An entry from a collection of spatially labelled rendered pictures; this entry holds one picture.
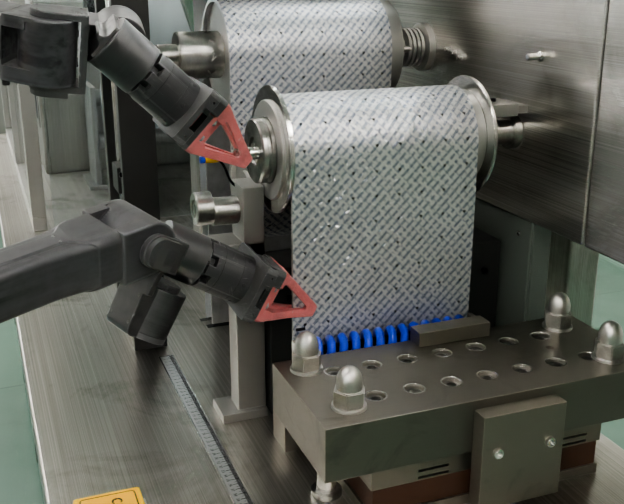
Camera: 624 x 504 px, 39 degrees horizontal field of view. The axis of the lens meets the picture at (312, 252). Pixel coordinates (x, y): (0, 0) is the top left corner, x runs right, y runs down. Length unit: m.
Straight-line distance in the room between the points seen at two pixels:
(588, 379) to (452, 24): 0.55
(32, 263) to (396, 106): 0.45
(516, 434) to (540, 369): 0.09
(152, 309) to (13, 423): 2.21
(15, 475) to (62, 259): 2.05
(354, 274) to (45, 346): 0.56
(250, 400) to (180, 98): 0.42
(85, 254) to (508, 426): 0.46
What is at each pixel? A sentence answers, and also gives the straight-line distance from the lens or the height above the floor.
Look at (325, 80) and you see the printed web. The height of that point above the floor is 1.30.
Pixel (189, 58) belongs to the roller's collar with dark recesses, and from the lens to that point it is 1.21.
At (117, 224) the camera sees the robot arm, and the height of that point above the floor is 1.21.
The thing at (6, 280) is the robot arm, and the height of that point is 1.19.
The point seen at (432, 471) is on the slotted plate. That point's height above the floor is 0.95.
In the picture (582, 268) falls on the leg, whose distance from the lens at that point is 1.39.
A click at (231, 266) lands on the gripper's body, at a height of 1.14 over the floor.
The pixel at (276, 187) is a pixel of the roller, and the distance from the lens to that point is 0.99.
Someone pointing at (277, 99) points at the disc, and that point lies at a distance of 0.98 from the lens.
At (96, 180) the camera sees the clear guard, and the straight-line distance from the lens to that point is 1.99.
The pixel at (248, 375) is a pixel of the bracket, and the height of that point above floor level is 0.96.
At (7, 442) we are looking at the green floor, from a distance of 3.02.
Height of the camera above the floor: 1.46
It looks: 18 degrees down
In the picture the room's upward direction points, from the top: straight up
